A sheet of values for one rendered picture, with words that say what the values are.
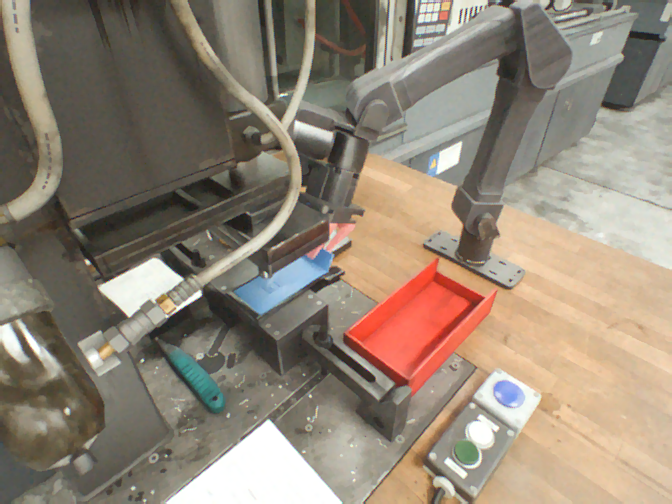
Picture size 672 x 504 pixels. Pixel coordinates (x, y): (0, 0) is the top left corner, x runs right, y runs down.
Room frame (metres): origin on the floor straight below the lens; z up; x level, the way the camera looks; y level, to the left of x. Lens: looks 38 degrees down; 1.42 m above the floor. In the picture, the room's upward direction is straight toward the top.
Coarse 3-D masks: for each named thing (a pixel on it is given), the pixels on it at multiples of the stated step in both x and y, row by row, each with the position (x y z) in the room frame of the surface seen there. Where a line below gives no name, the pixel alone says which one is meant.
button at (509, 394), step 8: (496, 384) 0.33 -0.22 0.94; (504, 384) 0.33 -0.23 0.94; (512, 384) 0.33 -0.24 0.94; (496, 392) 0.32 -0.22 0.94; (504, 392) 0.31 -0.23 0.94; (512, 392) 0.31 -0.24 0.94; (520, 392) 0.31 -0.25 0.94; (504, 400) 0.30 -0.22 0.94; (512, 400) 0.30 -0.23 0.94; (520, 400) 0.30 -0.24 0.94
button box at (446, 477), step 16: (464, 416) 0.28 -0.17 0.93; (480, 416) 0.28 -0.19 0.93; (448, 432) 0.26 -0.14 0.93; (464, 432) 0.26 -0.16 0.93; (496, 432) 0.26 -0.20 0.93; (512, 432) 0.26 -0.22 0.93; (432, 448) 0.24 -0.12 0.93; (448, 448) 0.24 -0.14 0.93; (480, 448) 0.24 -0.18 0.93; (496, 448) 0.24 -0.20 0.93; (432, 464) 0.23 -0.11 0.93; (448, 464) 0.22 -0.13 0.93; (480, 464) 0.22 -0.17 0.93; (496, 464) 0.22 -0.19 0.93; (448, 480) 0.21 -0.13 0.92; (464, 480) 0.21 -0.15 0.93; (480, 480) 0.21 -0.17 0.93; (448, 496) 0.20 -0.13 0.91; (464, 496) 0.19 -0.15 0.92
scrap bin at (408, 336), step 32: (416, 288) 0.53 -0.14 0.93; (448, 288) 0.55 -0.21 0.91; (384, 320) 0.47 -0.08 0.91; (416, 320) 0.47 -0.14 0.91; (448, 320) 0.47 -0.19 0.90; (480, 320) 0.47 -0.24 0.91; (384, 352) 0.41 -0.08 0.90; (416, 352) 0.41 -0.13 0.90; (448, 352) 0.39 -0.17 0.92; (416, 384) 0.33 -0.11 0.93
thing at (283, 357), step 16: (208, 288) 0.49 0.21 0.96; (208, 304) 0.50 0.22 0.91; (224, 304) 0.46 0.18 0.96; (224, 320) 0.47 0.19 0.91; (240, 320) 0.47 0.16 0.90; (320, 320) 0.42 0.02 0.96; (256, 336) 0.40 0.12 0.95; (256, 352) 0.41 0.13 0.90; (272, 352) 0.38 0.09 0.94; (288, 352) 0.38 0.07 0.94; (304, 352) 0.40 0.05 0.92; (288, 368) 0.37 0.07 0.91
